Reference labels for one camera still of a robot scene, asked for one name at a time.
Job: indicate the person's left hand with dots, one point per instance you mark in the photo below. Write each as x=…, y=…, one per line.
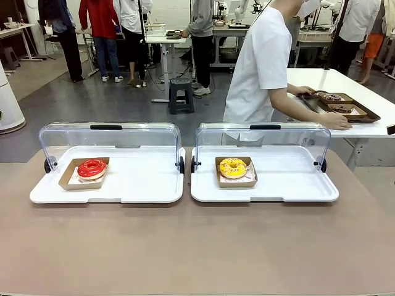
x=305, y=90

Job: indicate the person's right hand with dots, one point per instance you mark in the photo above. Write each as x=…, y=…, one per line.
x=339, y=121

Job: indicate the plain chocolate donut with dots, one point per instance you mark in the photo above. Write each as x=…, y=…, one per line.
x=336, y=109

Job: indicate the brown cardboard donut box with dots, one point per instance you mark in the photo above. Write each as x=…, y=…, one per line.
x=359, y=113
x=234, y=185
x=348, y=99
x=80, y=186

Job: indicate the chocolate donut colourful sprinkles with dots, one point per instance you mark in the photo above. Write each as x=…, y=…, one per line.
x=327, y=98

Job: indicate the dark brown serving tray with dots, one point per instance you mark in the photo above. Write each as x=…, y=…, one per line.
x=371, y=116

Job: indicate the person's left forearm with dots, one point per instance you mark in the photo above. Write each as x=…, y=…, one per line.
x=291, y=88

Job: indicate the person's right forearm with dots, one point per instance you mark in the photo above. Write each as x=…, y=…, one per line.
x=296, y=108

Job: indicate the person in white shirt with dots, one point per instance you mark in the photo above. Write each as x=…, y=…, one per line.
x=262, y=61

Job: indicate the yellow sprinkled donut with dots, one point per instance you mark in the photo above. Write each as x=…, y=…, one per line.
x=226, y=172

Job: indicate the red glazed donut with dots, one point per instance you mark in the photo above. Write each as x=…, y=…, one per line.
x=84, y=172

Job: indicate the large white table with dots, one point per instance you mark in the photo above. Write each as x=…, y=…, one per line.
x=339, y=80

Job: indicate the clear plastic tray lid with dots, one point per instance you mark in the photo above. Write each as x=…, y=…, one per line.
x=265, y=127
x=105, y=127

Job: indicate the black stand pole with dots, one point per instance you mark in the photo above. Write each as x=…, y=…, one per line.
x=334, y=37

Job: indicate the white plastic display tray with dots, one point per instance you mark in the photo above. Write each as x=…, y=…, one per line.
x=139, y=185
x=293, y=185

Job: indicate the bystander in orange shorts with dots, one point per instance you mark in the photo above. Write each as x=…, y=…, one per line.
x=371, y=46

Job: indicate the bystander white shirt dark trousers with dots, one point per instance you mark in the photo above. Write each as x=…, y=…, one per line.
x=358, y=24

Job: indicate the bystander in gray sweater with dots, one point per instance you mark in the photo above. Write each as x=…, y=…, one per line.
x=200, y=24

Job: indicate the gray plastic step stool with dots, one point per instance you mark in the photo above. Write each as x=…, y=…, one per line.
x=181, y=92

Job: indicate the white standing desk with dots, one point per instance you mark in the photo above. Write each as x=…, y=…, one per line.
x=163, y=40

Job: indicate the bystander white top black bottoms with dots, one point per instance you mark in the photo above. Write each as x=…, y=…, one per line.
x=132, y=18

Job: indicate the bystander in red top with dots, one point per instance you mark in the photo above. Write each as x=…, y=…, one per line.
x=100, y=18

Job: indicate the bystander in dark clothes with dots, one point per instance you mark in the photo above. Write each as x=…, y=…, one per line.
x=68, y=46

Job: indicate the mauve plastic stool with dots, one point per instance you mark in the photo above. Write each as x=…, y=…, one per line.
x=10, y=58

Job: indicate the white work table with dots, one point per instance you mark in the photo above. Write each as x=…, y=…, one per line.
x=15, y=29

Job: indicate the white round pedestal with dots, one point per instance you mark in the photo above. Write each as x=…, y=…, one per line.
x=9, y=105

